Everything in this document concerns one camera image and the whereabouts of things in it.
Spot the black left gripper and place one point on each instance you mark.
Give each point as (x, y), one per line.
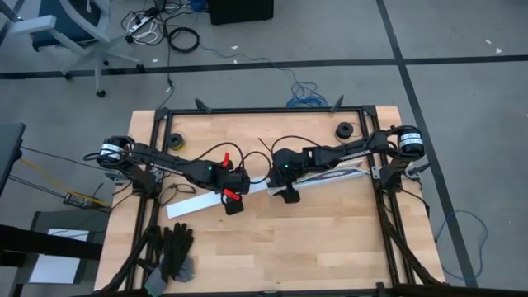
(235, 198)

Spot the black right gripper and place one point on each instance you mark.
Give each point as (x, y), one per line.
(286, 181)

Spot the white duct cover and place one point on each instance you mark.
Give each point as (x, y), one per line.
(206, 202)

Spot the black zip tie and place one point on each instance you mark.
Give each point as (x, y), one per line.
(264, 145)

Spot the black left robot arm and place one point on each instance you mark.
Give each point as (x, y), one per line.
(165, 165)

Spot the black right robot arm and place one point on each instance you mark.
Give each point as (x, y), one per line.
(350, 154)

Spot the black glove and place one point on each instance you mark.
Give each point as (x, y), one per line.
(177, 247)

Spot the grey green glove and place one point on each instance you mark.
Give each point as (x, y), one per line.
(154, 282)

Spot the small black electronics box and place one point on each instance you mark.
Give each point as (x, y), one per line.
(76, 201)

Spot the black box on floor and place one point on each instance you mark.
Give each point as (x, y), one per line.
(239, 11)

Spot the white paper sheet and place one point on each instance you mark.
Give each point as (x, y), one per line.
(53, 268)

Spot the white power strip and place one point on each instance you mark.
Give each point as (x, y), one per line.
(142, 24)

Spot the dark side desk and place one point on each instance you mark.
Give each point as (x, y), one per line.
(10, 148)

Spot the white blue office chair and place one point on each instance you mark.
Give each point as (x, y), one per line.
(74, 29)

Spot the black aluminium table frame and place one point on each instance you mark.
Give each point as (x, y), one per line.
(264, 110)

